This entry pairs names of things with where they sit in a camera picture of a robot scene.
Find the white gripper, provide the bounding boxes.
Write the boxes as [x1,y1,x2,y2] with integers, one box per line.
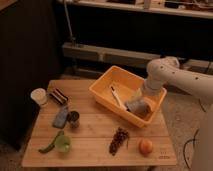
[133,88,160,112]

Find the grey blue towel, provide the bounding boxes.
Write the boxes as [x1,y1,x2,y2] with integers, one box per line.
[125,99,151,117]

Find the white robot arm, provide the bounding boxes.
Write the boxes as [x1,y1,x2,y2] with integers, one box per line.
[140,57,213,171]

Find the green plastic cup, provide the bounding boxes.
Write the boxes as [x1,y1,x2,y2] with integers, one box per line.
[54,135,71,153]

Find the white plastic cup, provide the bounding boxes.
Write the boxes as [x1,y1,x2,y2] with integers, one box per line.
[30,88,48,107]

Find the yellow plastic bin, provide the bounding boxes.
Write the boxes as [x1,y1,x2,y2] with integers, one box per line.
[89,66,167,128]

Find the white utensil in bin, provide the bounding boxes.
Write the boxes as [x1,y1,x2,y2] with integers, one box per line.
[110,86,127,110]

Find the dark grape bunch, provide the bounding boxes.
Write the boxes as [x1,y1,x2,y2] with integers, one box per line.
[109,127,130,155]

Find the orange fruit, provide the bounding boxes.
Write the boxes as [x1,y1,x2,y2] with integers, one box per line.
[139,139,153,156]

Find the dark metal can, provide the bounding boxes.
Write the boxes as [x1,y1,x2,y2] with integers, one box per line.
[67,111,80,128]

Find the blue sponge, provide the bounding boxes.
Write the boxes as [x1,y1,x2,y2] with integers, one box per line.
[52,106,68,129]

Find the dark striped rectangular block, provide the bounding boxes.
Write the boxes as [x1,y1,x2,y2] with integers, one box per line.
[49,89,69,105]

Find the green chili pepper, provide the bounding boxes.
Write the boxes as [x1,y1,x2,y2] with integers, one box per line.
[38,130,64,154]

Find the wooden shelf with items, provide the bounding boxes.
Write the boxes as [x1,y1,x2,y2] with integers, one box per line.
[56,0,213,19]

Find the dark cabinet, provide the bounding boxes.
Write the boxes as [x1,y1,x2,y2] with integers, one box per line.
[0,0,61,150]

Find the black floor cables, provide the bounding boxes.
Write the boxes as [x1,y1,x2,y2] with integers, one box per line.
[182,128,201,162]

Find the grey baseboard rail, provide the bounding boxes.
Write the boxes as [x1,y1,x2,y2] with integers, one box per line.
[62,42,213,73]

